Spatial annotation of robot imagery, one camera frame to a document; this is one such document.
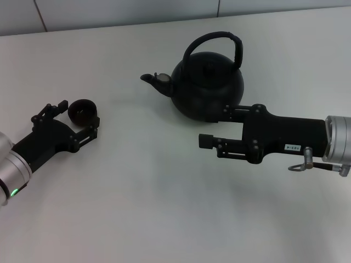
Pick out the right gripper cable with connector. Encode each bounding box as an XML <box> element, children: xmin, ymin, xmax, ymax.
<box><xmin>287</xmin><ymin>147</ymin><xmax>351</xmax><ymax>178</ymax></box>

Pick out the small dark teacup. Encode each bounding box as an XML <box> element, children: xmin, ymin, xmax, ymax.
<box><xmin>67</xmin><ymin>99</ymin><xmax>98</xmax><ymax>127</ymax></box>

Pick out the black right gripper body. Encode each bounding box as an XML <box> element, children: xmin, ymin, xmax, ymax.
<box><xmin>242</xmin><ymin>104</ymin><xmax>329</xmax><ymax>165</ymax></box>

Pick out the black cast iron teapot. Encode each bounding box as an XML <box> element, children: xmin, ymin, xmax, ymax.
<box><xmin>140</xmin><ymin>31</ymin><xmax>245</xmax><ymax>123</ymax></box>

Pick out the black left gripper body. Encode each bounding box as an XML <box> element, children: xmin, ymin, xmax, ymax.
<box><xmin>12</xmin><ymin>116</ymin><xmax>80</xmax><ymax>173</ymax></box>

